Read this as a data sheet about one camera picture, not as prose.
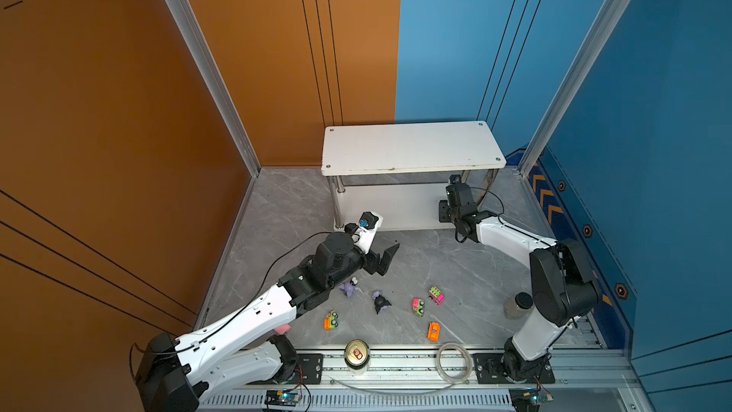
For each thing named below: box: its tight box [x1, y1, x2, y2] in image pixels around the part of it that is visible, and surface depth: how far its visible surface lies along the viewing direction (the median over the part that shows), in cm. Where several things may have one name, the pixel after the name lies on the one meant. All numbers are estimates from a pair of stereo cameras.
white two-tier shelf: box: [321, 121, 508, 232], surface depth 83 cm
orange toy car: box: [427, 321, 442, 342], surface depth 79 cm
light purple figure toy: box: [338, 276, 360, 299], surface depth 87 cm
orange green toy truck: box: [323, 309, 339, 331], surface depth 81 cm
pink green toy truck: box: [427, 284, 446, 307], surface depth 85 cm
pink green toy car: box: [410, 297, 427, 317], surface depth 84 cm
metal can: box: [344, 338, 371, 376], surface depth 68 cm
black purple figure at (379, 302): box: [371, 289, 392, 315], surface depth 84 cm
